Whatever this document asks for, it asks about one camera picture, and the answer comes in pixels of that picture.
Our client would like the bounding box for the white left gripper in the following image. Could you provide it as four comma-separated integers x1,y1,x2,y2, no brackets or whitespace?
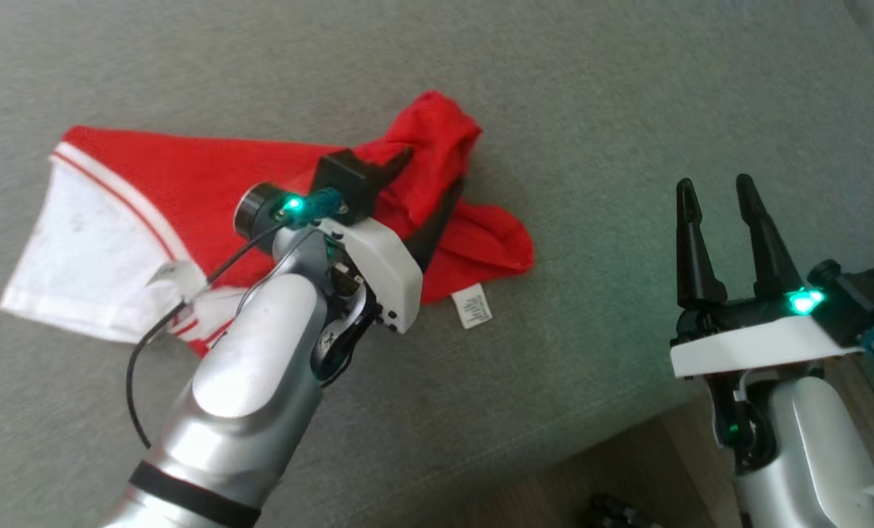
318,147,468,335

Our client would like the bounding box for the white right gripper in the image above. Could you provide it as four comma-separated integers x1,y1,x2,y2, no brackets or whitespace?
669,173,867,379

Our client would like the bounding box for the red and white jersey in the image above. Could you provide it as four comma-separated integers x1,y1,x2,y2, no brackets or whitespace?
0,89,535,359

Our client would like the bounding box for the grey sofa seat cushion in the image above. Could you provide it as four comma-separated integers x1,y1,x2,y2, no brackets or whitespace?
0,0,874,528

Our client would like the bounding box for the white left cable label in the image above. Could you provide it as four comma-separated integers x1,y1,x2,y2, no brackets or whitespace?
146,260,208,303

